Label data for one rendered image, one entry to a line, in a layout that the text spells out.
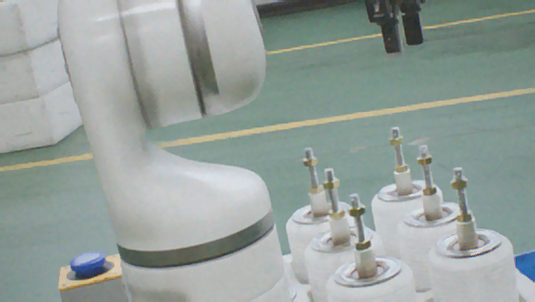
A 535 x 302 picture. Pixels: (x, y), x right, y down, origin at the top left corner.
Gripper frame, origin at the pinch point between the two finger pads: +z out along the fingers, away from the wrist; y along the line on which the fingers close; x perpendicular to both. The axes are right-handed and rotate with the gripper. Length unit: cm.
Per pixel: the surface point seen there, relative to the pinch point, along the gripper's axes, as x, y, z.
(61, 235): 119, 57, 47
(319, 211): 16.1, 0.9, 21.2
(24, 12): 201, 148, -2
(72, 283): 27.1, -34.6, 15.6
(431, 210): -0.2, -1.1, 20.8
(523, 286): -11.7, -5.0, 29.0
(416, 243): 0.9, -4.7, 23.5
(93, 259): 26.0, -31.7, 14.0
